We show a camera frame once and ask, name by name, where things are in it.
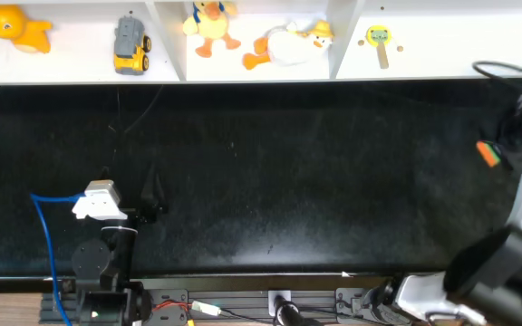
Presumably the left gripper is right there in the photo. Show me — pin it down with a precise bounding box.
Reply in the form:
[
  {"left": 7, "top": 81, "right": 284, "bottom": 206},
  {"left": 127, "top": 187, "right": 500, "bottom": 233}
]
[{"left": 98, "top": 163, "right": 169, "bottom": 225}]

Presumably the grey and yellow toy truck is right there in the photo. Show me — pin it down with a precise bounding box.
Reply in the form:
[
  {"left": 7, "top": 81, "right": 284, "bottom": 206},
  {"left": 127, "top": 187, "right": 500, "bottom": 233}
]
[{"left": 112, "top": 15, "right": 153, "bottom": 77}]

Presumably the yellow rubber duck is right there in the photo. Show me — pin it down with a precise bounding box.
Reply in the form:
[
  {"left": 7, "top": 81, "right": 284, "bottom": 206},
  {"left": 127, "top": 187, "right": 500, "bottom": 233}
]
[{"left": 0, "top": 4, "right": 54, "bottom": 55}]

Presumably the yellow rattle drum toy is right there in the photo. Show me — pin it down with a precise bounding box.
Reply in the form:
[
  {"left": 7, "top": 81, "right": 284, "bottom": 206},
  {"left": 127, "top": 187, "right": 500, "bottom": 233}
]
[{"left": 356, "top": 24, "right": 404, "bottom": 71}]

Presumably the many-coloured puzzle cube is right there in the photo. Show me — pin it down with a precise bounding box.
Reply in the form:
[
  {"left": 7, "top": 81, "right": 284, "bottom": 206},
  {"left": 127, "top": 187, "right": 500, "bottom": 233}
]
[{"left": 475, "top": 139, "right": 503, "bottom": 169}]

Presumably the white plush duck yellow hat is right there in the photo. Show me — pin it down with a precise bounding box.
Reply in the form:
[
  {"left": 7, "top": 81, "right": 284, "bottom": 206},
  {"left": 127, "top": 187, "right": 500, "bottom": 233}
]
[{"left": 242, "top": 19, "right": 335, "bottom": 72}]

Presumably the white shelf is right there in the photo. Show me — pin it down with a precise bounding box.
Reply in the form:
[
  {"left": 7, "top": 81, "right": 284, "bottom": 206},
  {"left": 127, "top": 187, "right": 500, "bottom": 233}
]
[{"left": 0, "top": 0, "right": 522, "bottom": 87}]

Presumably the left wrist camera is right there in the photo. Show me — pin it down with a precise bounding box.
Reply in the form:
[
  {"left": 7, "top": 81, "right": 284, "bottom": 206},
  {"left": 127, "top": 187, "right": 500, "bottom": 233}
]
[{"left": 71, "top": 179, "right": 129, "bottom": 222}]

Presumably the blue cable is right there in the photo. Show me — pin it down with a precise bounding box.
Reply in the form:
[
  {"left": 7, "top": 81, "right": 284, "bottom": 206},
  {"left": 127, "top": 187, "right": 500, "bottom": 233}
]
[{"left": 30, "top": 192, "right": 86, "bottom": 326}]

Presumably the mounting rail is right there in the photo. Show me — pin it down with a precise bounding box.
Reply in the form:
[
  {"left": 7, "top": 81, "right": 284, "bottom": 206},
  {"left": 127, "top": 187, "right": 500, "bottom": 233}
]
[{"left": 38, "top": 274, "right": 396, "bottom": 326}]

